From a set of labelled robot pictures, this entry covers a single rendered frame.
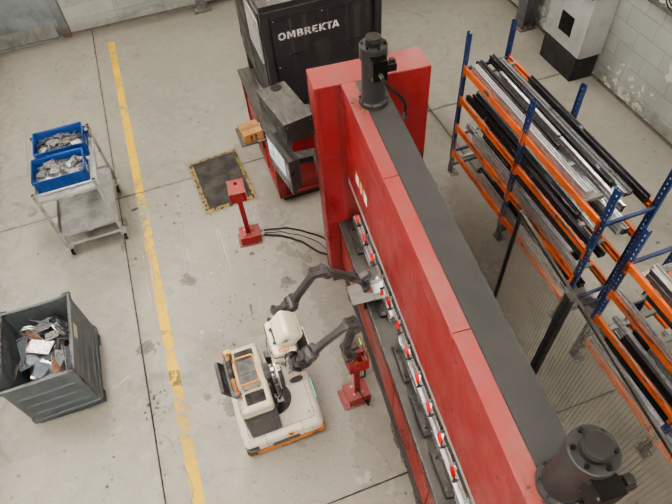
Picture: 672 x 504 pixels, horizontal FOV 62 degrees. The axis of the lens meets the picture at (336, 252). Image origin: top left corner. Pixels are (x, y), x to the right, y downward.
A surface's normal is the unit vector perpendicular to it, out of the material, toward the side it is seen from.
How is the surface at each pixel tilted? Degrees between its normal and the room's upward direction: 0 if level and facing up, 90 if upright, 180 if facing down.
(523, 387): 0
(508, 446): 0
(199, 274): 0
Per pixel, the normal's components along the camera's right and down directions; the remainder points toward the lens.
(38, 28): 0.33, 0.74
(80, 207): -0.05, -0.61
